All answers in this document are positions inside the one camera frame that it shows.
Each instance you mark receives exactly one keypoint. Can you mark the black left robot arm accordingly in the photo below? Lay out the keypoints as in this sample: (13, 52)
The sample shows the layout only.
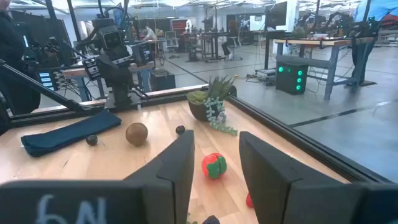
(121, 95)

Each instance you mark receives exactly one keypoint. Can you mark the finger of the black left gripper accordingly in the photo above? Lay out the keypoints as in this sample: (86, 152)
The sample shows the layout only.
(92, 68)
(145, 53)

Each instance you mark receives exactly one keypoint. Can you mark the dark cherry with green stem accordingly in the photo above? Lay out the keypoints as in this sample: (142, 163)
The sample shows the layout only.
(91, 140)

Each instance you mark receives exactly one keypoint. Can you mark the dark blue folded cloth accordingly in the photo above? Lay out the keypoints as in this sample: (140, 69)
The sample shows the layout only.
(71, 133)

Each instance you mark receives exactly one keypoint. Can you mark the large red toy strawberry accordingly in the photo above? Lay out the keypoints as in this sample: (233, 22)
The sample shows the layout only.
(211, 165)

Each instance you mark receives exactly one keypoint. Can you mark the wooden top workbench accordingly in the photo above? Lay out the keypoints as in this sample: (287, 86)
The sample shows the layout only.
(311, 42)
(73, 73)

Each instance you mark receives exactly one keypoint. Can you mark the black box with green lights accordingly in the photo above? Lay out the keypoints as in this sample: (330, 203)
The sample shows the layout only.
(290, 77)

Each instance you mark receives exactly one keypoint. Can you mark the black aluminium table frame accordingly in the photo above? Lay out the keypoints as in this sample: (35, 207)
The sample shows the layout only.
(311, 146)

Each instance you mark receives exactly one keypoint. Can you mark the device with lit blue labels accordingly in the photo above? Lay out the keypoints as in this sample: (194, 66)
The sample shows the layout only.
(48, 80)

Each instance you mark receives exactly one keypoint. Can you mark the small red toy strawberry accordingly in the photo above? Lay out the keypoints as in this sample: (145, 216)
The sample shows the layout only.
(248, 200)

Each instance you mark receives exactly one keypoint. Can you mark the potted artificial succulent plant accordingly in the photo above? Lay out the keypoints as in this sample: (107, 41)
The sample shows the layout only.
(202, 102)

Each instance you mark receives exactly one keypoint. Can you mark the black monitor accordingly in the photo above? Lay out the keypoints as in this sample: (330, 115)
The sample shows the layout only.
(276, 14)

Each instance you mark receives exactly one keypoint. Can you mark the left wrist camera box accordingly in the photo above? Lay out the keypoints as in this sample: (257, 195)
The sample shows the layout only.
(110, 39)

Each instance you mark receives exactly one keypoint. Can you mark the person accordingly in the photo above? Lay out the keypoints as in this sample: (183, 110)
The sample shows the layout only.
(376, 9)
(12, 62)
(150, 33)

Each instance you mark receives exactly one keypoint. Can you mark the brown toy kiwi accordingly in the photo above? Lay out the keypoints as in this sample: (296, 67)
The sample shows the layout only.
(136, 134)

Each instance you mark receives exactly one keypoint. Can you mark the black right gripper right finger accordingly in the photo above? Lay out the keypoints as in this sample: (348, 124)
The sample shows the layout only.
(295, 202)

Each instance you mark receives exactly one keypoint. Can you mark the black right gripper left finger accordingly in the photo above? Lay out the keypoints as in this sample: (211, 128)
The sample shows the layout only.
(93, 202)

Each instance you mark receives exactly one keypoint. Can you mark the black floor case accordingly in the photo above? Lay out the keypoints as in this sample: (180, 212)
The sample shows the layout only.
(163, 81)

